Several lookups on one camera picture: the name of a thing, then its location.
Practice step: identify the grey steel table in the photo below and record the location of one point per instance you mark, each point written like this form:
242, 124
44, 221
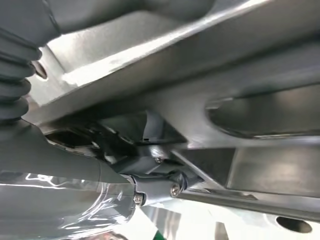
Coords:
225, 222

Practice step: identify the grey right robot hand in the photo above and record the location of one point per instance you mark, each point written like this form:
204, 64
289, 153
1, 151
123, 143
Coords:
50, 198

